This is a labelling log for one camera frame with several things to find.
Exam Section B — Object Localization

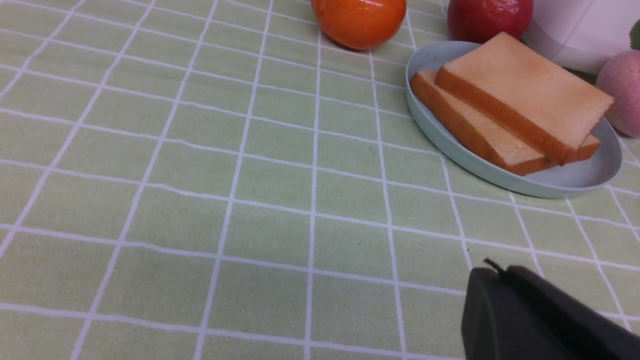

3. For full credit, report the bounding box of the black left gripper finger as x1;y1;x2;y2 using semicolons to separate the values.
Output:
461;259;640;360

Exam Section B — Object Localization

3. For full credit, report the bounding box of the toast slice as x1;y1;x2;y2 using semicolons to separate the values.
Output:
410;69;602;177
435;32;614;166

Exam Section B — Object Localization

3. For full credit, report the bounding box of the light blue round plate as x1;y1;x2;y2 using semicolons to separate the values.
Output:
406;41;623;199

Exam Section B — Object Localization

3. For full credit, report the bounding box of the pink peach with leaf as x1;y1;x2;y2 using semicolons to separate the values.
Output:
596;20;640;139

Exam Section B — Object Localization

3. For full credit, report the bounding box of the white two-slot toaster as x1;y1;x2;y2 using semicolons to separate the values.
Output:
522;0;640;75

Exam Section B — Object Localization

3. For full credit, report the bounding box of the red apple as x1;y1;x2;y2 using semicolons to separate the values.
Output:
446;0;534;44

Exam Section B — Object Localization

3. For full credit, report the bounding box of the orange persimmon with green leaf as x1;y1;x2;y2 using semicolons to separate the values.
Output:
310;0;407;51

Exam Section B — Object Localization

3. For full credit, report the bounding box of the green checkered tablecloth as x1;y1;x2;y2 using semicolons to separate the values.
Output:
0;0;639;360

